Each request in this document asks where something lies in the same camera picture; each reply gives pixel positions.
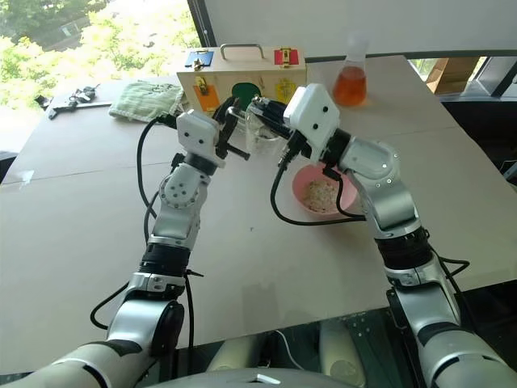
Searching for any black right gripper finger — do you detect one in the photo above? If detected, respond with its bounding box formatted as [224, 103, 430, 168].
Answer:
[250, 95, 271, 118]

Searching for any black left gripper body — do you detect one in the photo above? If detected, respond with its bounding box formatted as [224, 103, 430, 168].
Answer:
[214, 114, 236, 158]

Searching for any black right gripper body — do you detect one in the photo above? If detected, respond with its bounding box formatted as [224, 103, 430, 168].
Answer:
[258, 99, 292, 141]

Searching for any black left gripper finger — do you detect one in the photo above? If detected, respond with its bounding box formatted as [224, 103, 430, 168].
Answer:
[212, 96, 243, 122]
[224, 144, 252, 161]

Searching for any clear glass mug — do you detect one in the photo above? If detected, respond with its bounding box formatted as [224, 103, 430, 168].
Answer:
[226, 100, 284, 158]

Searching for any oatmeal heap in bowl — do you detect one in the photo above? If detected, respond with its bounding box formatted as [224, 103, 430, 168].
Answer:
[303, 180, 338, 213]

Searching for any pink bowl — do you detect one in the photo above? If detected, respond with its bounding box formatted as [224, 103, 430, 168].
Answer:
[292, 163, 359, 219]

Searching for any wooden latch box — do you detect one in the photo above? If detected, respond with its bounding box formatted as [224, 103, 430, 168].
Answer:
[176, 44, 310, 118]

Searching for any glass flask with orange liquid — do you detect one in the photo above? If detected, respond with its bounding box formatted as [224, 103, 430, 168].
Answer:
[332, 31, 369, 108]

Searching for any green striped cloth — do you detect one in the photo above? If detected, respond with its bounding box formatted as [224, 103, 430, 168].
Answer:
[107, 80, 186, 123]

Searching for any bunch of keys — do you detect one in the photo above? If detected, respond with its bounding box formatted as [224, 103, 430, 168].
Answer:
[67, 83, 101, 107]

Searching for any cardboard box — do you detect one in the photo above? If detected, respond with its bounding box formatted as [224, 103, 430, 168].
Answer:
[424, 56, 481, 96]

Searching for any grey rounded robot body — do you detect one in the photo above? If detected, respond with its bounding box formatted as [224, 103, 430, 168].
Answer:
[159, 335, 429, 388]

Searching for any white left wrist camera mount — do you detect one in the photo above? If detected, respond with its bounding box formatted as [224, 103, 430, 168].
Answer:
[175, 110, 222, 169]

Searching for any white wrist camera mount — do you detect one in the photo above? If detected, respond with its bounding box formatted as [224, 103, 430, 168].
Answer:
[175, 110, 222, 169]
[282, 83, 341, 162]

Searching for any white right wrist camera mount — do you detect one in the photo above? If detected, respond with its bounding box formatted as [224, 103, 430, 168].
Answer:
[282, 83, 341, 162]

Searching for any metal box handle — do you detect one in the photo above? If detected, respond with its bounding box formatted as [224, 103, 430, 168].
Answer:
[220, 43, 265, 61]

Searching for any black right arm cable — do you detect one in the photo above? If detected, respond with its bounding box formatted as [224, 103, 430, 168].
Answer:
[270, 139, 472, 292]

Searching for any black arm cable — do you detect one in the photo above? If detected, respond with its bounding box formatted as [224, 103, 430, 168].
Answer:
[89, 115, 205, 349]
[270, 139, 472, 292]

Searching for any black window frame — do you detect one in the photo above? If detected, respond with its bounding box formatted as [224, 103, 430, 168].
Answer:
[186, 0, 215, 52]

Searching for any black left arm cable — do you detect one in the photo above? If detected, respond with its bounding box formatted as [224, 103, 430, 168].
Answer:
[89, 115, 205, 349]

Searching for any black handled metal tool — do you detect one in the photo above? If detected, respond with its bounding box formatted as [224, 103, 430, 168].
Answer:
[48, 99, 113, 120]

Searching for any white thin cable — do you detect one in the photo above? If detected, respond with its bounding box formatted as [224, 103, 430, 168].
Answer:
[269, 329, 302, 371]

